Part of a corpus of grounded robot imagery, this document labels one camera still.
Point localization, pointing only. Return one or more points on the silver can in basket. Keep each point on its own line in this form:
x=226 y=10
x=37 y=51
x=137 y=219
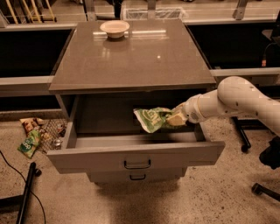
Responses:
x=57 y=142

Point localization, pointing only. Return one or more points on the white paper bowl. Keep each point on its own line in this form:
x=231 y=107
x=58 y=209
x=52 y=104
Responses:
x=115 y=29

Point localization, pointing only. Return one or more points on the black stand leg left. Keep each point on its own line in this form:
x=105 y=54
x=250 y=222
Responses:
x=20 y=202

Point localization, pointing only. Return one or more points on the clear plastic bin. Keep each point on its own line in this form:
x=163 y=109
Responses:
x=158 y=13

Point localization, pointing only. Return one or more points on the black wire basket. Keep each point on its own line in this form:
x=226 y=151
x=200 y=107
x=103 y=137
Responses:
x=52 y=129

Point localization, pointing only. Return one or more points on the open grey top drawer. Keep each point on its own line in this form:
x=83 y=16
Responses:
x=103 y=132

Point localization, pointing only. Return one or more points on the black stand leg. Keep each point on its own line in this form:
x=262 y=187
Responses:
x=245 y=141
x=20 y=202

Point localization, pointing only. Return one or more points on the black chair base caster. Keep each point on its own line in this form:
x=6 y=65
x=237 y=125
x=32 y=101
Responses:
x=271 y=158

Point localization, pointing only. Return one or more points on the green jalapeno chip bag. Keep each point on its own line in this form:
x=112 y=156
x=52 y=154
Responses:
x=153 y=119

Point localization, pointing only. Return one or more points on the black top drawer handle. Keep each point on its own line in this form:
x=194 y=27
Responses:
x=137 y=166

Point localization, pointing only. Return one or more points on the black lower drawer handle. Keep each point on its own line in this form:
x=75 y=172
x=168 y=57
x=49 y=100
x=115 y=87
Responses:
x=137 y=177

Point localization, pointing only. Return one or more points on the black drawer handle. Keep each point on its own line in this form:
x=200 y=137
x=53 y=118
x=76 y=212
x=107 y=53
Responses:
x=137 y=177
x=137 y=166

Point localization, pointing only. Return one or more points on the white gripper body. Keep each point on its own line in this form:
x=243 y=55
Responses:
x=191 y=110

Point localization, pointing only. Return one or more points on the black stand leg right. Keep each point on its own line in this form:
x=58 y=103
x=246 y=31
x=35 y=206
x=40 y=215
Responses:
x=245 y=141

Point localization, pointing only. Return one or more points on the wooden yellow chair legs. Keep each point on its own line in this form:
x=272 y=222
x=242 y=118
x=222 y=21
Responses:
x=27 y=11

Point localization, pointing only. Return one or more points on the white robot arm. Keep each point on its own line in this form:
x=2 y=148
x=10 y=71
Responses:
x=234 y=95

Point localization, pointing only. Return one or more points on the grey drawer cabinet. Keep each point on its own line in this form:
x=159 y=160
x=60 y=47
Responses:
x=154 y=55

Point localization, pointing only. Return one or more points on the green snack bag on floor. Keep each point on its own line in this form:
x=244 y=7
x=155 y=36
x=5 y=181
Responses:
x=30 y=144

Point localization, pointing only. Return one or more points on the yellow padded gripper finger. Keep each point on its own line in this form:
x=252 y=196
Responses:
x=177 y=118

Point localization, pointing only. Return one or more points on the grey lower drawer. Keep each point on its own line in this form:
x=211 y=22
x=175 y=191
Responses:
x=124 y=176

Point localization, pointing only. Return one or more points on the brown snack bag on floor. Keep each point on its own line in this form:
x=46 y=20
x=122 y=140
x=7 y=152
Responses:
x=32 y=123

